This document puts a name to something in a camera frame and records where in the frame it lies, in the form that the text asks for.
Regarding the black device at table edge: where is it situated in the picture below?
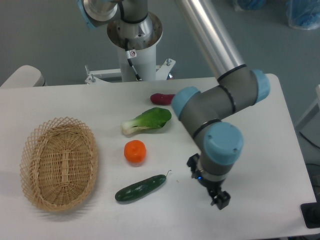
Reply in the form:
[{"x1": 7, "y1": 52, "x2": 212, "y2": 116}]
[{"x1": 300, "y1": 202, "x2": 320, "y2": 229}]

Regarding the blue plastic bag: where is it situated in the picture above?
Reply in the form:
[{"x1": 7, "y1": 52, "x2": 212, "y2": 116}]
[
  {"x1": 232, "y1": 0, "x2": 267, "y2": 12},
  {"x1": 286, "y1": 0, "x2": 320, "y2": 30}
]

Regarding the white furniture frame right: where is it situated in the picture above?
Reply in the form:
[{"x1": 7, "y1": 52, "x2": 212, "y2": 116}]
[{"x1": 294, "y1": 85, "x2": 320, "y2": 131}]

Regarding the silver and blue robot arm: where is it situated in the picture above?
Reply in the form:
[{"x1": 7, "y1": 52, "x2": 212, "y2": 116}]
[{"x1": 77, "y1": 0, "x2": 270, "y2": 209}]

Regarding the blue plastic bag right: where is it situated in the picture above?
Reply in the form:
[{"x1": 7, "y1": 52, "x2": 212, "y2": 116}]
[{"x1": 286, "y1": 0, "x2": 320, "y2": 30}]

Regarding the green cucumber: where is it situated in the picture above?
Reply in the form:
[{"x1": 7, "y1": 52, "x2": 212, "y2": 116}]
[{"x1": 114, "y1": 170, "x2": 171, "y2": 203}]

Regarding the woven wicker basket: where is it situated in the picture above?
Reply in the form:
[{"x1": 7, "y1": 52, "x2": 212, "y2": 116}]
[{"x1": 20, "y1": 117, "x2": 98, "y2": 212}]

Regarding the white chair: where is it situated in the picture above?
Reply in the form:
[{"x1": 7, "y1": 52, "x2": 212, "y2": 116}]
[{"x1": 0, "y1": 65, "x2": 48, "y2": 89}]

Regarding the green bok choy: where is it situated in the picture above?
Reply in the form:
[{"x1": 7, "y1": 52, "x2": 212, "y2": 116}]
[{"x1": 120, "y1": 107, "x2": 172, "y2": 136}]

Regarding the blue plastic bag left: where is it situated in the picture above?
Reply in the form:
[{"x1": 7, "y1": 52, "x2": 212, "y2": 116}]
[{"x1": 232, "y1": 0, "x2": 267, "y2": 12}]

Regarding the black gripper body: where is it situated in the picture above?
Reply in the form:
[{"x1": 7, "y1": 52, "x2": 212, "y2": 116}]
[{"x1": 193, "y1": 156, "x2": 227, "y2": 193}]

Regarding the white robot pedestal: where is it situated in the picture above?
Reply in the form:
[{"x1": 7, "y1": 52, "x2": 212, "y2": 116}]
[{"x1": 85, "y1": 12, "x2": 176, "y2": 84}]

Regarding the orange tangerine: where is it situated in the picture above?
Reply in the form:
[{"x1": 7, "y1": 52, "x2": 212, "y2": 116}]
[{"x1": 123, "y1": 140, "x2": 147, "y2": 164}]

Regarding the red sweet potato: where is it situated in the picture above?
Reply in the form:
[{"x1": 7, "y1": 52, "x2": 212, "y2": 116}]
[{"x1": 150, "y1": 93, "x2": 175, "y2": 106}]

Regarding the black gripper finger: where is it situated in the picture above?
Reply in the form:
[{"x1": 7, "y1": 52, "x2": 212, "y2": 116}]
[
  {"x1": 209, "y1": 188, "x2": 230, "y2": 210},
  {"x1": 186, "y1": 153, "x2": 200, "y2": 178}
]

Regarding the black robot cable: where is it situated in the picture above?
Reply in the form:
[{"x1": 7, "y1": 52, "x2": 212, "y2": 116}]
[{"x1": 124, "y1": 37, "x2": 143, "y2": 82}]

